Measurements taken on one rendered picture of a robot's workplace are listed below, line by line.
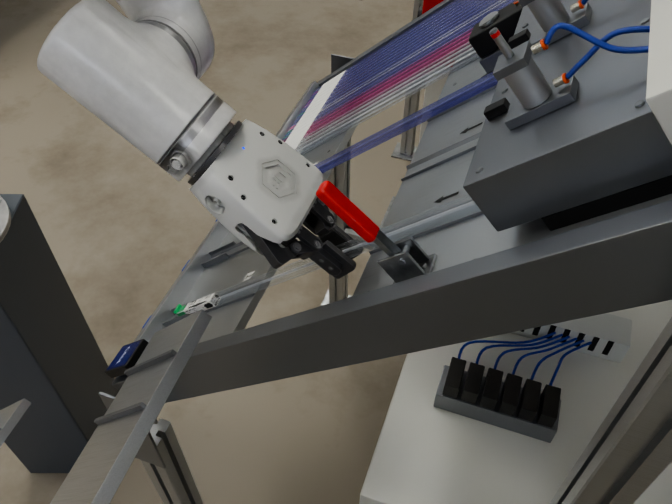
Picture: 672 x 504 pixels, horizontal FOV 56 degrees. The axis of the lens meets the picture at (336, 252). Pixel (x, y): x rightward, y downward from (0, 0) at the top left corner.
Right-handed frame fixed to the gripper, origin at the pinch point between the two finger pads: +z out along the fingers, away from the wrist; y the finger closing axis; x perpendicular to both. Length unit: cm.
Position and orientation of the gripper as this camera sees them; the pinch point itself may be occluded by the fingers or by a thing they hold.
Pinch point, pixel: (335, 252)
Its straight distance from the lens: 63.6
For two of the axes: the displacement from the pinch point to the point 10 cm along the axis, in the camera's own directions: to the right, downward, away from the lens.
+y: 3.4, -7.0, 6.3
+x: -5.8, 3.8, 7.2
